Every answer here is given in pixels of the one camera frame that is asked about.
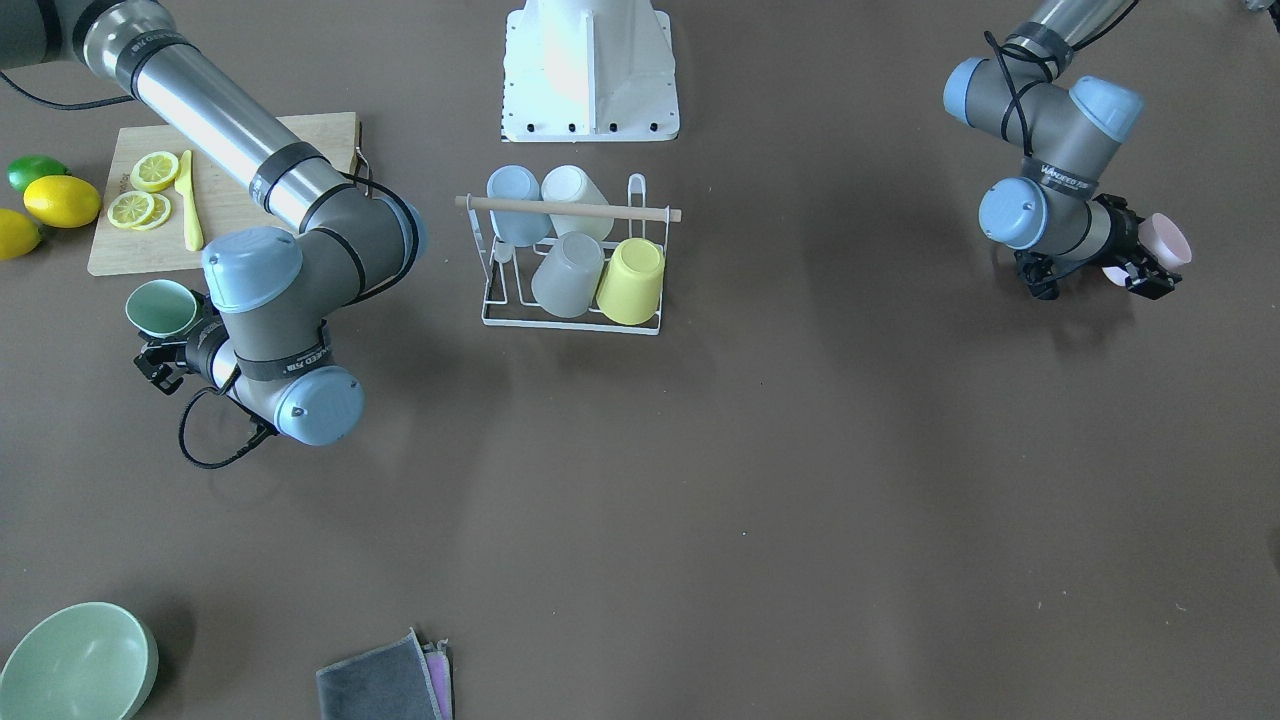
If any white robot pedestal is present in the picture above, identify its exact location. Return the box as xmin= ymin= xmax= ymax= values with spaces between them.
xmin=500 ymin=1 xmax=681 ymax=143

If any green bowl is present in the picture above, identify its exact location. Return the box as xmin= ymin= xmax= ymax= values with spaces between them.
xmin=1 ymin=602 xmax=159 ymax=719

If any wooden cutting board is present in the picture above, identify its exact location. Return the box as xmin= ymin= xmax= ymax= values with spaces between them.
xmin=87 ymin=111 xmax=372 ymax=277

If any grey plastic cup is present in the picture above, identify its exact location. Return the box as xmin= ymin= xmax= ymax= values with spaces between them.
xmin=531 ymin=232 xmax=604 ymax=318

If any light blue plastic cup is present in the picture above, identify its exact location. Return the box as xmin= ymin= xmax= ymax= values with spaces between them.
xmin=486 ymin=165 xmax=552 ymax=249

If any white wire cup rack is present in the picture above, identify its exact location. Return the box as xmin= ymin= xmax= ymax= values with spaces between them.
xmin=454 ymin=165 xmax=684 ymax=336

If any yellow plastic cup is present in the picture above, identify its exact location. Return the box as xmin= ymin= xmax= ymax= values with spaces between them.
xmin=596 ymin=237 xmax=666 ymax=325

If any green plastic cup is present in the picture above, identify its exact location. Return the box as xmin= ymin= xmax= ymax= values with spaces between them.
xmin=124 ymin=279 xmax=212 ymax=340

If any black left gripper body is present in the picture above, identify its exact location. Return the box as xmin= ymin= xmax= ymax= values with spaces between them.
xmin=1014 ymin=193 xmax=1148 ymax=301

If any yellow lemon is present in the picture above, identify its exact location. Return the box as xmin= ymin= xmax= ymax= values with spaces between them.
xmin=0 ymin=208 xmax=42 ymax=261
xmin=23 ymin=176 xmax=102 ymax=228

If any pink plastic cup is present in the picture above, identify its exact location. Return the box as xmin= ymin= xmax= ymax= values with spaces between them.
xmin=1102 ymin=213 xmax=1194 ymax=288

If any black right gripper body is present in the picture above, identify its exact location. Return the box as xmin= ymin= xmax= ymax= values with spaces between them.
xmin=134 ymin=318 xmax=233 ymax=395

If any grey folded cloth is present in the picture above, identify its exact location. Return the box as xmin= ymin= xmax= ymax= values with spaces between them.
xmin=316 ymin=630 xmax=454 ymax=719

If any yellow plastic knife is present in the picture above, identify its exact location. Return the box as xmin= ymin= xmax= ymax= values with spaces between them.
xmin=174 ymin=149 xmax=205 ymax=252

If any white plastic cup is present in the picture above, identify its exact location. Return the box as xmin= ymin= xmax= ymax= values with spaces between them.
xmin=541 ymin=165 xmax=614 ymax=242

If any lemon slice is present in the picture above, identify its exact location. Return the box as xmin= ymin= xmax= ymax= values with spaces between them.
xmin=105 ymin=190 xmax=173 ymax=232
xmin=129 ymin=151 xmax=180 ymax=193

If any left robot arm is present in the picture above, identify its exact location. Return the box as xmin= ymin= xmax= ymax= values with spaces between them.
xmin=943 ymin=1 xmax=1189 ymax=300

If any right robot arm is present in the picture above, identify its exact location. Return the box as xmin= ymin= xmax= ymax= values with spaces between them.
xmin=3 ymin=1 xmax=426 ymax=448

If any green lime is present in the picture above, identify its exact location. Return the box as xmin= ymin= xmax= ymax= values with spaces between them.
xmin=6 ymin=154 xmax=70 ymax=193

